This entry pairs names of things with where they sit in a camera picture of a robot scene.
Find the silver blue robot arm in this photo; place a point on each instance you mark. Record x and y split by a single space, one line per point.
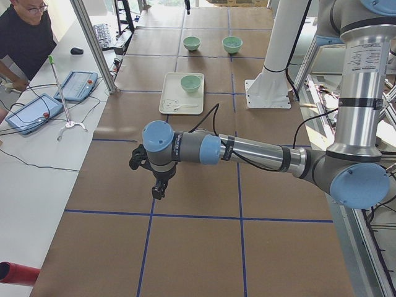
349 170

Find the green bowl with ice cubes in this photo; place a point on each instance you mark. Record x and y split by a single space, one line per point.
232 45

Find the white plastic spoon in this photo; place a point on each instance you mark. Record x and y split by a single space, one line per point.
178 107

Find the blue teach pendant near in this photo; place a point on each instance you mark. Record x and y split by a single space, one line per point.
33 115

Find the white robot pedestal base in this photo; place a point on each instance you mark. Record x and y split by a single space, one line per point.
270 88

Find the red cylinder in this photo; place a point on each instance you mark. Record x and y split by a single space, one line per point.
16 274

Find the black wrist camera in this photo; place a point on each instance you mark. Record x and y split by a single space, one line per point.
139 158

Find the black keyboard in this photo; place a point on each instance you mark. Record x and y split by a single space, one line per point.
103 35

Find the silver reacher grabber stick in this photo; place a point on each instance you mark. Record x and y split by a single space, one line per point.
69 122

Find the blue teach pendant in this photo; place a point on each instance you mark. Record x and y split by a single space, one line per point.
78 85
33 115

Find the person in black shirt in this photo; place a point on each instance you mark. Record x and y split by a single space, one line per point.
27 39

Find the aluminium frame post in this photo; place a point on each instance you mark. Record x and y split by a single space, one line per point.
87 28

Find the blue teach pendant far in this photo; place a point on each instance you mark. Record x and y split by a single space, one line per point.
78 85

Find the cream bear print tray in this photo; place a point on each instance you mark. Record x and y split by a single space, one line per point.
173 94

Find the black computer mouse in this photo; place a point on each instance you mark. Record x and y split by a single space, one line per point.
76 51

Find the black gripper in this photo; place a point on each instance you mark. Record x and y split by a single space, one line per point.
161 176

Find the green bowl on tray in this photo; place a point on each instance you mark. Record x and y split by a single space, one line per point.
190 83

